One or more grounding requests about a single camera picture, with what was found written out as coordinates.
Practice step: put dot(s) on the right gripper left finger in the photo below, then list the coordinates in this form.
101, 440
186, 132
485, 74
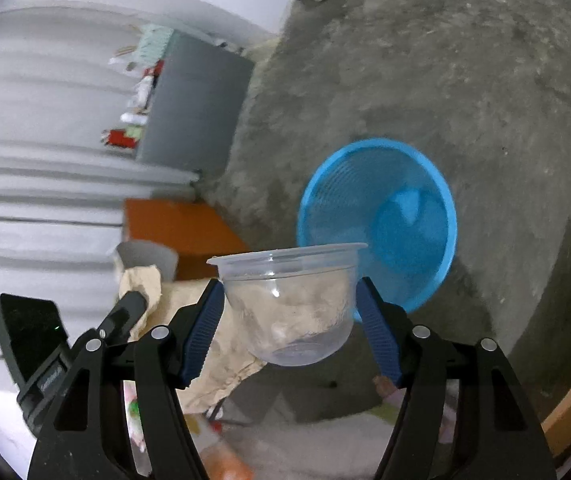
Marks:
85, 433

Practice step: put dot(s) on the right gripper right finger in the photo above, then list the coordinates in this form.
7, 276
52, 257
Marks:
497, 432

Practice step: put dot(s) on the brown paper bag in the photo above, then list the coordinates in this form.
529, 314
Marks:
213, 359

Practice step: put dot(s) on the white paper cup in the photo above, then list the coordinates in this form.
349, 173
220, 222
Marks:
134, 253

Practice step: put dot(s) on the clear plastic bowl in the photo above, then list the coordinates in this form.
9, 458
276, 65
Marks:
293, 307

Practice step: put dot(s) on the grey curtain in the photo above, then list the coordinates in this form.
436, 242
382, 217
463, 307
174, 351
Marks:
61, 189

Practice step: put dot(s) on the red thermos bottle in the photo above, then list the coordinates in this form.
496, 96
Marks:
118, 138

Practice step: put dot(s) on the blue plastic waste basket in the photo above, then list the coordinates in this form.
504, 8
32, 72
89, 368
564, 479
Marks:
392, 198

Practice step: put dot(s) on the grey cabinet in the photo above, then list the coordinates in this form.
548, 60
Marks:
195, 107

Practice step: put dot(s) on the mint green calendar box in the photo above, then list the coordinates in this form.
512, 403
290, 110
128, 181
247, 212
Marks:
153, 43

